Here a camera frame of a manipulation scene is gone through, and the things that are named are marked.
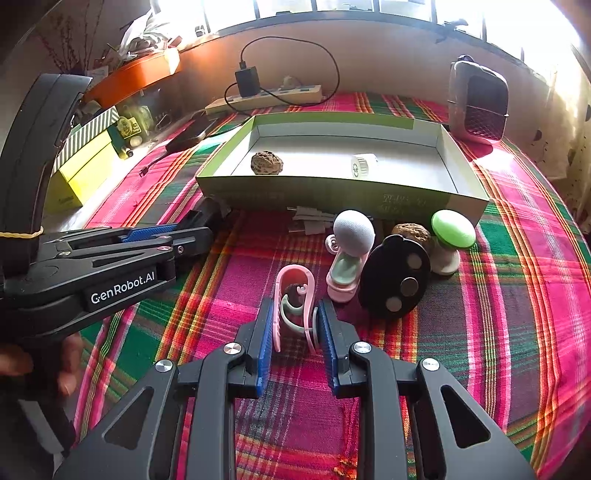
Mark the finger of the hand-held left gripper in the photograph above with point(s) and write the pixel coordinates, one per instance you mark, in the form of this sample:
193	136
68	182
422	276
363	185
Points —
189	242
152	232

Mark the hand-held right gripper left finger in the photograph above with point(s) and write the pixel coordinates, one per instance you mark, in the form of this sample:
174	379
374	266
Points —
266	341

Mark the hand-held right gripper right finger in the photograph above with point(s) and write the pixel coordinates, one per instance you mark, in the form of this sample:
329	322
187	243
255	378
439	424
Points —
328	341

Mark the pink plastic clip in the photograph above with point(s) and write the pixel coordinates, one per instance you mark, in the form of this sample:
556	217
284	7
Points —
308	295

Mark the black disc with metal magnets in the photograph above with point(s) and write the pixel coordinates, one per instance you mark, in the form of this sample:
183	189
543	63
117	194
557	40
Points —
392	281

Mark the brown walnut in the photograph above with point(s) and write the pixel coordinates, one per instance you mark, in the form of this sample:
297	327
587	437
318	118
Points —
413	230
266	162

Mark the pink holder with round head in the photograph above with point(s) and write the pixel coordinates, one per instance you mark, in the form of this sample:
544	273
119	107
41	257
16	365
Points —
353	233

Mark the white and green cardboard box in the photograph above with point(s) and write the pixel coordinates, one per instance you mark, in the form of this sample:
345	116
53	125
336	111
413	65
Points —
314	157

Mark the green mushroom-shaped stand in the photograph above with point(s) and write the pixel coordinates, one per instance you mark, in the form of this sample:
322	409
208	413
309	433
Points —
452	233

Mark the person's left hand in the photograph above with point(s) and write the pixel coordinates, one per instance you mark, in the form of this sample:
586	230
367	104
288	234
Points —
69	360

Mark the yellow rubber band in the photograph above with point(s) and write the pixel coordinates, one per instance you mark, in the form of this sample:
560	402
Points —
23	234

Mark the yellow box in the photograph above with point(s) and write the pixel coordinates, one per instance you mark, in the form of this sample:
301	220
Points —
83	170

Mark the black smartphone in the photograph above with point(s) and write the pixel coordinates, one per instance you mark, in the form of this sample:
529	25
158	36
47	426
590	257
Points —
191	134

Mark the green printed packet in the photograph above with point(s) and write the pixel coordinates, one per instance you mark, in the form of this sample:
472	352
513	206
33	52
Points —
131	124

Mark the grey paper cards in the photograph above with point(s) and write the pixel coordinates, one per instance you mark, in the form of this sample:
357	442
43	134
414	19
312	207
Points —
309	220

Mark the orange tray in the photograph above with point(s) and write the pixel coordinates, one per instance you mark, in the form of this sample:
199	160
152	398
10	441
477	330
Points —
134	76

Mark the black charger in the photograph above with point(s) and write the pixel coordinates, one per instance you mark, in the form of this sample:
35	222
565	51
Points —
247	81

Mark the beige power strip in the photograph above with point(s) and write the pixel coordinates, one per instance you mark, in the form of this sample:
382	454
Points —
295	94

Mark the beige plug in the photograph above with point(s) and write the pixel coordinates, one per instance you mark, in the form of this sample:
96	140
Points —
289	82

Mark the crumpled white bag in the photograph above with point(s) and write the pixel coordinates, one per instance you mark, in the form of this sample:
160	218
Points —
147	32

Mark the dried branches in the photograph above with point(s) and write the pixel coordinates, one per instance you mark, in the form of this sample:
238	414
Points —
69	37

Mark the grey portable heater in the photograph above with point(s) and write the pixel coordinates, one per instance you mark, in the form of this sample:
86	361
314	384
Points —
480	106

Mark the black window latch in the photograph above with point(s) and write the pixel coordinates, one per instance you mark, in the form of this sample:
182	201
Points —
455	25

